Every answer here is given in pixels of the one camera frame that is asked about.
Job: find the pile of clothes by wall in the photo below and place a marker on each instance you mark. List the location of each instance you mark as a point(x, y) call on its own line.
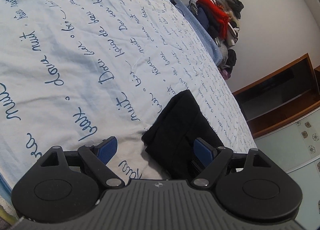
point(221, 20)

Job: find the black pants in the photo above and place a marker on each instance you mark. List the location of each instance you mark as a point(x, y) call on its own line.
point(170, 140)

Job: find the blue bed blanket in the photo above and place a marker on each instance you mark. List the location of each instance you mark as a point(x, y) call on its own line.
point(205, 38)

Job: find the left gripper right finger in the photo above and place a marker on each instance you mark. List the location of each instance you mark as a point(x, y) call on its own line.
point(204, 152)

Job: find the white script-print bed sheet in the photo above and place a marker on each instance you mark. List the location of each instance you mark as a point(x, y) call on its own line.
point(75, 72)

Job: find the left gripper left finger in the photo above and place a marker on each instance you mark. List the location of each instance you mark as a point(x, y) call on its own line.
point(106, 149)

